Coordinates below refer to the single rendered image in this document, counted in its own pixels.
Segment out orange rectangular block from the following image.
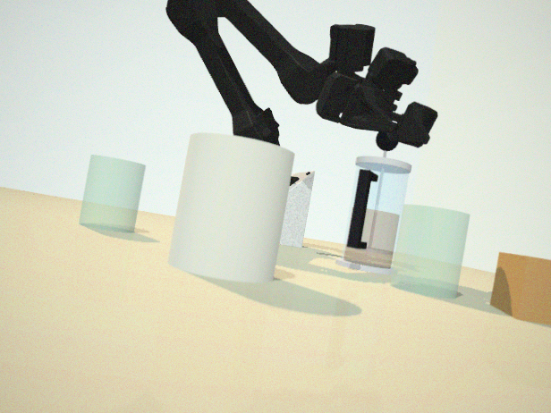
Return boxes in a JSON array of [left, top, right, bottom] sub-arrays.
[[489, 252, 551, 325]]

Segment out glass french press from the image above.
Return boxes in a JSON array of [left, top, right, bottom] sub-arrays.
[[335, 131, 411, 275]]

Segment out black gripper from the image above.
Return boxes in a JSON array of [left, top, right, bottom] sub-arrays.
[[316, 72, 438, 148]]

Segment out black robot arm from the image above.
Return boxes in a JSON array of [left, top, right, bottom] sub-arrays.
[[165, 0, 419, 146]]

